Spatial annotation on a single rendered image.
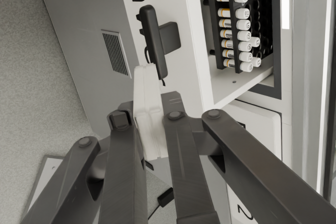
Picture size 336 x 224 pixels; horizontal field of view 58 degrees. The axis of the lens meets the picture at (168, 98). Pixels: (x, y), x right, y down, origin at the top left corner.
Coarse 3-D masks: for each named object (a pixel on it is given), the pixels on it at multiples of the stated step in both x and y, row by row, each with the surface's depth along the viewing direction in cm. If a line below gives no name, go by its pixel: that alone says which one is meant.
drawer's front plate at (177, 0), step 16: (128, 0) 35; (144, 0) 33; (160, 0) 31; (176, 0) 29; (192, 0) 28; (128, 16) 36; (160, 16) 32; (176, 16) 30; (192, 16) 29; (192, 32) 29; (192, 48) 30; (144, 64) 39; (176, 64) 33; (192, 64) 31; (160, 80) 37; (176, 80) 35; (192, 80) 32; (208, 80) 33; (192, 96) 34; (208, 96) 33; (192, 112) 35
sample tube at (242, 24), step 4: (220, 20) 40; (224, 20) 39; (228, 20) 39; (240, 20) 37; (244, 20) 37; (248, 20) 37; (220, 24) 40; (224, 24) 39; (228, 24) 39; (236, 24) 38; (240, 24) 37; (244, 24) 37; (248, 24) 37; (240, 28) 38; (244, 28) 37; (248, 28) 37
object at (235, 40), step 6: (240, 6) 37; (234, 12) 37; (234, 18) 37; (234, 24) 37; (234, 30) 38; (240, 30) 39; (234, 36) 38; (234, 42) 39; (234, 48) 39; (234, 54) 40; (234, 60) 40; (240, 60) 40
